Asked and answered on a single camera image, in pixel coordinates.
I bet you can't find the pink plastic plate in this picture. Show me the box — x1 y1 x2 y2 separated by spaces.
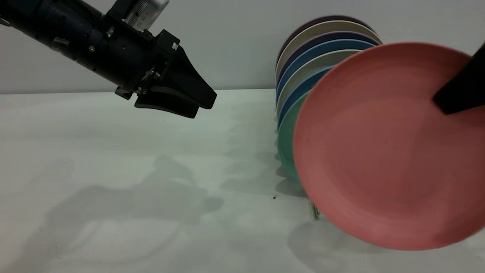
293 42 485 251

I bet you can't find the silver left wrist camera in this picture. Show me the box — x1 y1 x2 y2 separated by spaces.
106 0 169 33

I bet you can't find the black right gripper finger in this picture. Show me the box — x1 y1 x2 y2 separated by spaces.
433 42 485 115

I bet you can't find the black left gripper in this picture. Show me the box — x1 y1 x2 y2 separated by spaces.
115 30 217 119

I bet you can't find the dark purple plastic plate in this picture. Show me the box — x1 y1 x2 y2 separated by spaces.
276 31 382 86
276 15 375 65

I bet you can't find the green plastic plate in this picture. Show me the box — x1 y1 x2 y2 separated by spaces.
277 93 308 180

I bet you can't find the blue plastic plate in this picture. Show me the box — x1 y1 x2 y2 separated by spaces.
278 67 332 129
276 39 379 101

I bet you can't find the beige plastic plate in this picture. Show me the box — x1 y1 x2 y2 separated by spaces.
275 21 382 82
277 49 360 114

